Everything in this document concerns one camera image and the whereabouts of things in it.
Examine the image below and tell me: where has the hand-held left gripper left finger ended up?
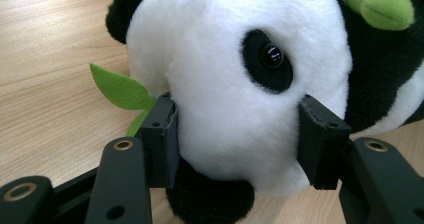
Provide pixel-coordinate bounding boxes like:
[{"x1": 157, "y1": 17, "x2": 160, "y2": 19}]
[{"x1": 138, "y1": 92, "x2": 181, "y2": 190}]

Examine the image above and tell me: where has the panda plush toy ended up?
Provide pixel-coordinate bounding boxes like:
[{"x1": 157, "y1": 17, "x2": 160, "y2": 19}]
[{"x1": 89, "y1": 0, "x2": 424, "y2": 224}]

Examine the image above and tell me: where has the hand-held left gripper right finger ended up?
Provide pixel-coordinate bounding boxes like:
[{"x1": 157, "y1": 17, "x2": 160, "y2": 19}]
[{"x1": 296, "y1": 93, "x2": 353, "y2": 191}]

